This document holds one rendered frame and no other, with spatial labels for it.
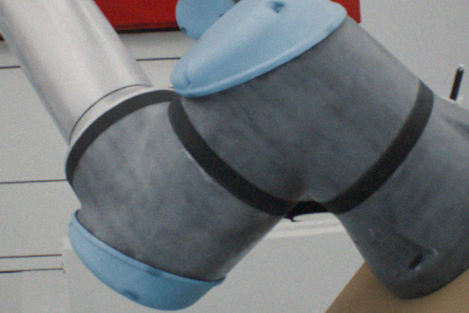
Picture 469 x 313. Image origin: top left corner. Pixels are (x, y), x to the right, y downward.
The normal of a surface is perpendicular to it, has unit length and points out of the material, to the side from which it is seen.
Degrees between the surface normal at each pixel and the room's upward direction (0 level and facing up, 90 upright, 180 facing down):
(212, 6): 90
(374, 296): 49
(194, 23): 90
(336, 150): 111
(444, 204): 86
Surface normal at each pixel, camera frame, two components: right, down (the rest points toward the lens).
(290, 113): -0.07, 0.36
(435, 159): 0.05, -0.26
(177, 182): -0.39, 0.06
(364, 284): -0.77, -0.62
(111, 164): -0.48, -0.20
